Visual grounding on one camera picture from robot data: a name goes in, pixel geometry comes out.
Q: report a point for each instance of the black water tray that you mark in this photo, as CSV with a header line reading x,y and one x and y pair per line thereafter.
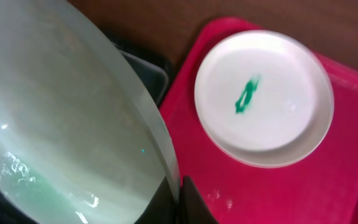
x,y
155,71

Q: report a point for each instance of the white plate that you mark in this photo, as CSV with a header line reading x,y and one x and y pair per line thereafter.
x,y
263,98

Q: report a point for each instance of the light green plate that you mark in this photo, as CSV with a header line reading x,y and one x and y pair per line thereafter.
x,y
81,139

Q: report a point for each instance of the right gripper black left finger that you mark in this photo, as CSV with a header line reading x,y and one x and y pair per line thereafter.
x,y
162,207

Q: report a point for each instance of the red plastic tray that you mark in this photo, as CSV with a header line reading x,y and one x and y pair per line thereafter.
x,y
322,188

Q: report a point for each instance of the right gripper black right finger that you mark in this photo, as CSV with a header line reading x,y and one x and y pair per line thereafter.
x,y
193,209

